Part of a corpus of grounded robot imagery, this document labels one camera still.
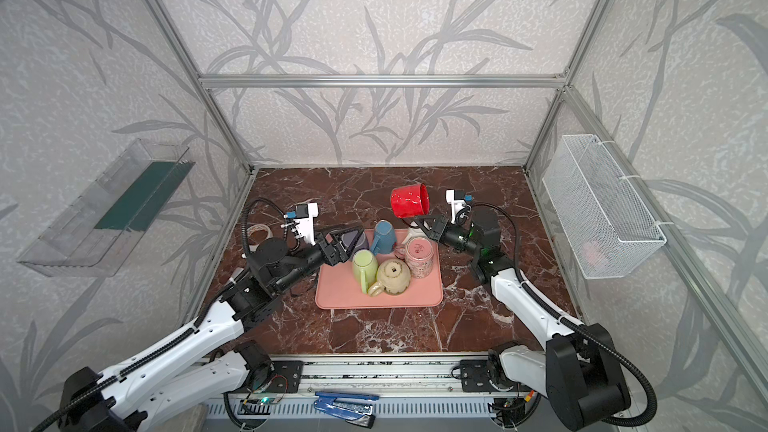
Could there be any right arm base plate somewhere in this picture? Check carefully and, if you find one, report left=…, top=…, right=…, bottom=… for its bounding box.
left=450, top=359, right=498, bottom=393

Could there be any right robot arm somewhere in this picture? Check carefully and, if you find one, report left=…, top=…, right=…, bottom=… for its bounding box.
left=410, top=203, right=658, bottom=431

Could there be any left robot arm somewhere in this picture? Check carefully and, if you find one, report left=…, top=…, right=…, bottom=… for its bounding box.
left=35, top=225, right=365, bottom=431

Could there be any tape roll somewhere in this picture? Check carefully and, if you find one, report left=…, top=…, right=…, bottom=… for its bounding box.
left=246, top=224, right=273, bottom=251

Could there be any blue mug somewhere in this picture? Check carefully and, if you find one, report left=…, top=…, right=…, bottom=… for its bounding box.
left=370, top=220, right=396, bottom=255

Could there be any light green mug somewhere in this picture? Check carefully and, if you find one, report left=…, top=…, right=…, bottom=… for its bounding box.
left=352, top=249, right=379, bottom=294

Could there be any clear plastic wall bin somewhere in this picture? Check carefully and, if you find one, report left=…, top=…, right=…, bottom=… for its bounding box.
left=17, top=139, right=195, bottom=278

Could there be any pink tray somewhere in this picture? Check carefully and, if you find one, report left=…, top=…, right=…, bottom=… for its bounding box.
left=315, top=241, right=443, bottom=310

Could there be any purple mug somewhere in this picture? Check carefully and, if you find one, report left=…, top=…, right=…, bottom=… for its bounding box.
left=343, top=230, right=369, bottom=256

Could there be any red mug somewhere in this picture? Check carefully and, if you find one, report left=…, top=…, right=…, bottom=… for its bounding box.
left=390, top=184, right=430, bottom=219

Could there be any pink patterned mug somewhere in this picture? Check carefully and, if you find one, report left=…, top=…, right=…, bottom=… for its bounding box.
left=394, top=237, right=435, bottom=279

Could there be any white wire basket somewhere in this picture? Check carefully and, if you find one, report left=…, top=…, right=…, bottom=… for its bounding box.
left=543, top=134, right=667, bottom=280

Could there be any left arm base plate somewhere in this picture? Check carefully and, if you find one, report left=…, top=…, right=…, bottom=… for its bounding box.
left=258, top=360, right=304, bottom=395

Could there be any blue stapler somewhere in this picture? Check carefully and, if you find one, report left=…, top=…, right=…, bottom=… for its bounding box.
left=313, top=391, right=380, bottom=429

